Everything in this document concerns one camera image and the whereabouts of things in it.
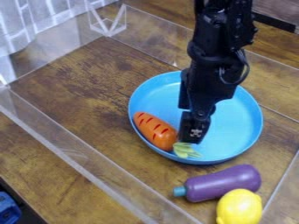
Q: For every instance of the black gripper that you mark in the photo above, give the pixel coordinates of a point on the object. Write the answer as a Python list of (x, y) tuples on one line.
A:
[(209, 82)]

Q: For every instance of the orange toy carrot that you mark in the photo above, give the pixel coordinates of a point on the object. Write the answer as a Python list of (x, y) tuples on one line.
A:
[(162, 135)]

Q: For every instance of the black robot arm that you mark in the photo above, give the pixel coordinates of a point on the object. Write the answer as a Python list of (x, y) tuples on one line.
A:
[(224, 27)]

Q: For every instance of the blue round tray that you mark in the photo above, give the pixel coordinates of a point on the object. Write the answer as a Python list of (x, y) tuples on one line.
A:
[(237, 122)]

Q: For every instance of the purple toy eggplant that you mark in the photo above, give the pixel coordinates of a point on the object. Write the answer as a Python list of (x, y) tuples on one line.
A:
[(212, 186)]

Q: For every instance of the yellow toy lemon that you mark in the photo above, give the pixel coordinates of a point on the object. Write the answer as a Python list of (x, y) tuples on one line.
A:
[(240, 207)]

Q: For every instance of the dark baseboard strip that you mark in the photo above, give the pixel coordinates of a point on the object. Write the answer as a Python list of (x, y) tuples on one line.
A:
[(274, 22)]

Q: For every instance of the white patterned curtain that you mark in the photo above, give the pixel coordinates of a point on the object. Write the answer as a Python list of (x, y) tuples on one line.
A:
[(26, 18)]

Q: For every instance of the blue object at corner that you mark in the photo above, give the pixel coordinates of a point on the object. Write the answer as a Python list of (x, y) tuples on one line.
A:
[(10, 210)]

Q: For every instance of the clear acrylic enclosure wall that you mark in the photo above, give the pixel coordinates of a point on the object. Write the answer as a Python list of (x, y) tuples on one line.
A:
[(71, 155)]

